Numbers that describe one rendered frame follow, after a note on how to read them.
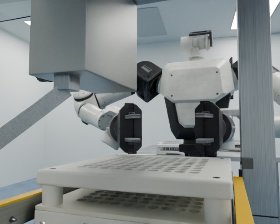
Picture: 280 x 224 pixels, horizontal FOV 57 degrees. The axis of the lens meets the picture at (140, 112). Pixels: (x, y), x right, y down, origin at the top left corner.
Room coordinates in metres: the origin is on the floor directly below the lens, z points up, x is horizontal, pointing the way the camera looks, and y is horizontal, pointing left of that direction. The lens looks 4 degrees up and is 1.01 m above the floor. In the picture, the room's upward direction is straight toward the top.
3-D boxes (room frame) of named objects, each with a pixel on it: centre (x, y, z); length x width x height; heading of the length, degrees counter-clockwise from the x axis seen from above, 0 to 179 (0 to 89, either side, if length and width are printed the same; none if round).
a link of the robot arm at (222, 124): (0.65, -0.18, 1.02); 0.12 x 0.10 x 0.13; 153
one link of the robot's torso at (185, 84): (1.07, -0.24, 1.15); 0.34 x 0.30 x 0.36; 71
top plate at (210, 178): (0.42, -0.02, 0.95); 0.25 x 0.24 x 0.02; 71
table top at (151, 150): (2.56, -0.57, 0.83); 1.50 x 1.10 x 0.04; 167
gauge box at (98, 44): (0.49, 0.09, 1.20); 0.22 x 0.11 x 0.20; 161
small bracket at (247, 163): (0.50, -0.20, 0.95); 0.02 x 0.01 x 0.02; 71
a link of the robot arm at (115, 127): (0.70, 0.04, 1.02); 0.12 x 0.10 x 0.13; 13
